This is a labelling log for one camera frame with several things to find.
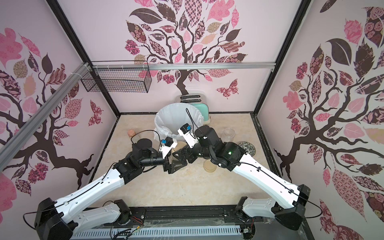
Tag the small bottle with cork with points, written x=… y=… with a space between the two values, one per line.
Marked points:
x=132 y=133

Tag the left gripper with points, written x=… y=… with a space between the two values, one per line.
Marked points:
x=171 y=166

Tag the aluminium rail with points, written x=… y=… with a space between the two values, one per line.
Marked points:
x=13 y=146
x=192 y=66

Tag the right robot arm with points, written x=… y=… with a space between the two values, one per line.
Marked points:
x=287 y=201

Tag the aluminium rail left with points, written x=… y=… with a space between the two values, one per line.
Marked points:
x=13 y=146

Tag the white slotted cable duct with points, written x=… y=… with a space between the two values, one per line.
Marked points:
x=158 y=233

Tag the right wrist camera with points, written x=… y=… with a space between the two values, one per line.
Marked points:
x=186 y=132

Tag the black wire basket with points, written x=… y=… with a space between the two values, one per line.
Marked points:
x=118 y=77

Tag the patterned ceramic bowl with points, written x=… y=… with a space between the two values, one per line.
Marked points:
x=248 y=147

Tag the white plastic trash bag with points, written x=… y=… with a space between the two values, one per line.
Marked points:
x=171 y=117

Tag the aluminium rail back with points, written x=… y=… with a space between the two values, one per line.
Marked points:
x=192 y=66

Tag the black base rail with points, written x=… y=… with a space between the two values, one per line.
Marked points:
x=256 y=228

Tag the jar beige lid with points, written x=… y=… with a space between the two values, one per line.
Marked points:
x=209 y=167

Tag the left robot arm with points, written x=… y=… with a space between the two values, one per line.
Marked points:
x=65 y=217

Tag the glass jar with rice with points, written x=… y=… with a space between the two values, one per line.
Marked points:
x=228 y=135

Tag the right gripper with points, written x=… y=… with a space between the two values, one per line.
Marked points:
x=188 y=154

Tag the mint green toaster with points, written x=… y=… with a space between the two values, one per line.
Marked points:
x=199 y=102

